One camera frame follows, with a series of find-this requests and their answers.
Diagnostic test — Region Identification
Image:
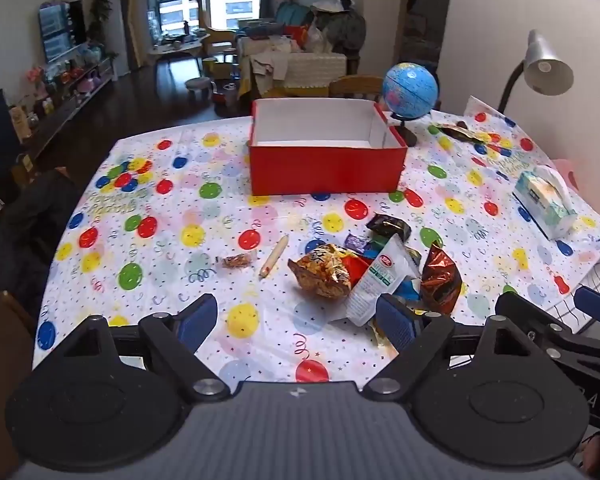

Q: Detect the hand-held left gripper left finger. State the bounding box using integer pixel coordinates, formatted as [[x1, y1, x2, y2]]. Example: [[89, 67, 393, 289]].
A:
[[32, 294, 231, 403]]

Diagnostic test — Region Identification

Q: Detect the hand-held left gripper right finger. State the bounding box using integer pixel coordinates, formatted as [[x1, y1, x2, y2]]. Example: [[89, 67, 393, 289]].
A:
[[362, 294, 551, 403]]

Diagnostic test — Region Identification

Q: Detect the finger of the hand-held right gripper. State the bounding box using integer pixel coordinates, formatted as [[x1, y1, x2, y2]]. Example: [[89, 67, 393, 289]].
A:
[[495, 291, 600, 363], [574, 285, 600, 332]]

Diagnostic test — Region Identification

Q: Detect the blue cookie packet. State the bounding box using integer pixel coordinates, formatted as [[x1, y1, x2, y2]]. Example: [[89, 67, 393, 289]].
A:
[[387, 247, 426, 311]]

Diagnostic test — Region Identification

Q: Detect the white green snack packet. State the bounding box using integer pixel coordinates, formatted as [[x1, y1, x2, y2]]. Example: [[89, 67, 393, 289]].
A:
[[347, 234, 421, 327]]

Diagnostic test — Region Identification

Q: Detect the red brown snack packet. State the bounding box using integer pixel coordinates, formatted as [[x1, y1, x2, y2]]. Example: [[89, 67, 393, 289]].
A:
[[420, 242, 463, 316]]

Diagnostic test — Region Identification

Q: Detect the orange snack bag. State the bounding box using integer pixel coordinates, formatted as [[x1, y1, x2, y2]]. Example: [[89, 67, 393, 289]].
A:
[[287, 243, 372, 303]]

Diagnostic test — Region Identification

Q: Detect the black snack packet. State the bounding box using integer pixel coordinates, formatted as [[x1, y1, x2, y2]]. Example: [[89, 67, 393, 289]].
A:
[[366, 213, 412, 243]]

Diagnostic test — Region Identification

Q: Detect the red cardboard box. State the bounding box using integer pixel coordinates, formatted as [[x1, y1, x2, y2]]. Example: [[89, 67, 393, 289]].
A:
[[247, 98, 408, 196]]

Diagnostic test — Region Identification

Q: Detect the white grid-lined sheet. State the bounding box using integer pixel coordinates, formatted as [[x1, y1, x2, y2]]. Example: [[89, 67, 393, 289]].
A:
[[550, 247, 600, 333]]

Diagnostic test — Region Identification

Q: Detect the balloon print tablecloth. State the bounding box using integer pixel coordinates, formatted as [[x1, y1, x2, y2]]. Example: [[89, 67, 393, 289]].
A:
[[32, 97, 600, 386]]

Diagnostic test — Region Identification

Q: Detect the wooden pencil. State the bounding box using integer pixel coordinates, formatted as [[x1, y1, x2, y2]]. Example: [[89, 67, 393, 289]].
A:
[[258, 234, 290, 280]]

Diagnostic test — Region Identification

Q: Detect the tissue box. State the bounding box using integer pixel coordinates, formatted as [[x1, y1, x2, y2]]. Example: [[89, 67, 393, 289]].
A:
[[512, 165, 578, 241]]

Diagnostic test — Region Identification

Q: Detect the dark chair with jacket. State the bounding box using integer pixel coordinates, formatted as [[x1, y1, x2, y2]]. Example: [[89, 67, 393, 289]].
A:
[[0, 170, 81, 311]]

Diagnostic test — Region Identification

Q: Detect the dark snack wrapper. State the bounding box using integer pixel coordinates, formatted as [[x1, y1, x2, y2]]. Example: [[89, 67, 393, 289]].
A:
[[430, 121, 486, 142]]

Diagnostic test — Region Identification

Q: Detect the blue globe on black stand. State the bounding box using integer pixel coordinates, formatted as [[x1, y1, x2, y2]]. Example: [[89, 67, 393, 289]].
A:
[[382, 62, 440, 147]]

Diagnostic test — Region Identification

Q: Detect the small round stool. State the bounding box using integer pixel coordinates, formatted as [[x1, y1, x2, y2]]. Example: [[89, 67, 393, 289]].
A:
[[186, 77, 216, 106]]

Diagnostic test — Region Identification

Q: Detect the wooden chair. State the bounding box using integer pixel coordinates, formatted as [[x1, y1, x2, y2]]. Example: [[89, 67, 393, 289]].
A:
[[328, 75, 386, 102]]

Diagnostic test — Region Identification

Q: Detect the grey desk lamp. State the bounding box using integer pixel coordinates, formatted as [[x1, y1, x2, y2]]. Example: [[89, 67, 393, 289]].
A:
[[497, 29, 575, 116]]

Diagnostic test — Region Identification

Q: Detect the television cabinet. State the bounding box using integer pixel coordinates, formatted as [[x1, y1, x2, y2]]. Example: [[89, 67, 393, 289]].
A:
[[10, 57, 118, 161]]

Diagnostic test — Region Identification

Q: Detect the sofa with cream cover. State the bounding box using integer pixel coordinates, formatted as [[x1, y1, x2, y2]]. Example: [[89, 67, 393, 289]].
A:
[[237, 35, 348, 98]]

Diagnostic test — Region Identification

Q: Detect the low coffee table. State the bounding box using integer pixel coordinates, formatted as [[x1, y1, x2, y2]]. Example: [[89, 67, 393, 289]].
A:
[[147, 35, 206, 68]]

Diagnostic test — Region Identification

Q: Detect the white tall air conditioner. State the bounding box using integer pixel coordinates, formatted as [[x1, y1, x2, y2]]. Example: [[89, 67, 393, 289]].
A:
[[105, 0, 131, 78]]

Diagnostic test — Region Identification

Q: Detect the television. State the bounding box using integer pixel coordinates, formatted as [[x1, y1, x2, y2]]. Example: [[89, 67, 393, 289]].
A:
[[39, 1, 86, 63]]

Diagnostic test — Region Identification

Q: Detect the green houseplant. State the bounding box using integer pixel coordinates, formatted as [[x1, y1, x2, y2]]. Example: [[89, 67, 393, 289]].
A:
[[87, 0, 115, 56]]

